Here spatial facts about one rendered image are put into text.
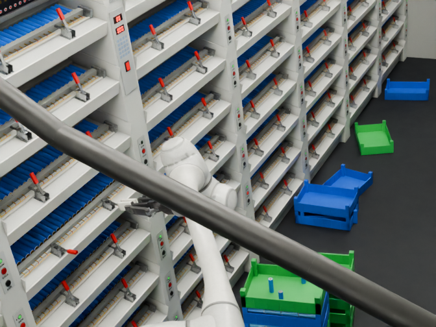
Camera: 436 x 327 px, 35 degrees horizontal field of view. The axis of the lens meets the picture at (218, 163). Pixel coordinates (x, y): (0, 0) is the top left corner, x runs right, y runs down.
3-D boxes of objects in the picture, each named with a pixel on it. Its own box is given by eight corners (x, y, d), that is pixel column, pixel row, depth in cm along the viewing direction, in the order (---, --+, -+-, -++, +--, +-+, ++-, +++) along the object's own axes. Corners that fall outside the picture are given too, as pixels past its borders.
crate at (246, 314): (329, 295, 272) (327, 279, 268) (321, 331, 256) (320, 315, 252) (255, 289, 281) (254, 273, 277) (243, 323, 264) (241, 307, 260)
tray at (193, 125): (230, 111, 297) (234, 84, 289) (154, 182, 252) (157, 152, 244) (189, 95, 303) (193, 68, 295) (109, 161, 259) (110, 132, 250)
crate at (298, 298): (327, 279, 268) (327, 263, 264) (320, 315, 252) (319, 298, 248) (254, 273, 277) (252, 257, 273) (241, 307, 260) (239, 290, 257)
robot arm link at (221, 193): (205, 200, 218) (187, 170, 211) (247, 199, 209) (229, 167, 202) (192, 226, 211) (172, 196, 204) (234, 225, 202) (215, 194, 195)
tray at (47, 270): (140, 196, 246) (142, 175, 240) (26, 303, 201) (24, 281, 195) (94, 174, 252) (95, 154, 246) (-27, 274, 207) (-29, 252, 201)
